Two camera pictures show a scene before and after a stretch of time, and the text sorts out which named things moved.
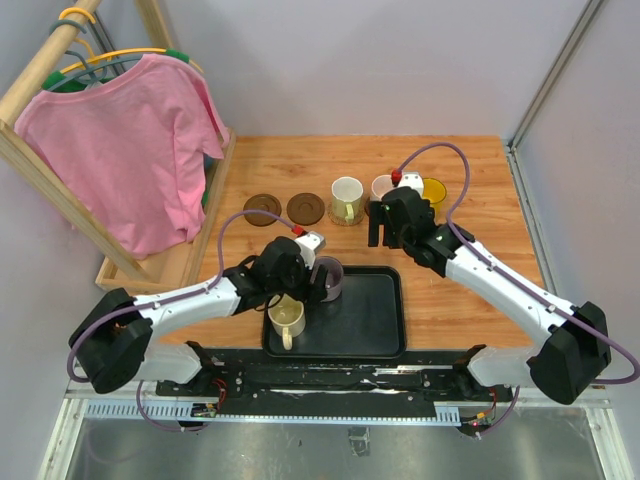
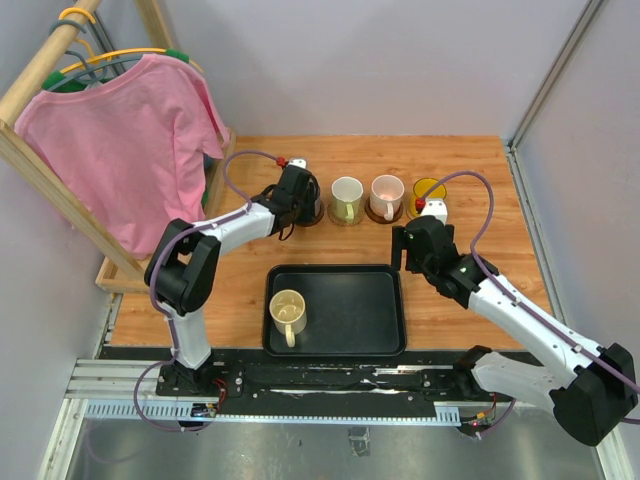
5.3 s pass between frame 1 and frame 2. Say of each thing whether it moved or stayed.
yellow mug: stayed
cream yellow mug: stayed
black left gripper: moved
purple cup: moved
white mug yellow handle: stayed
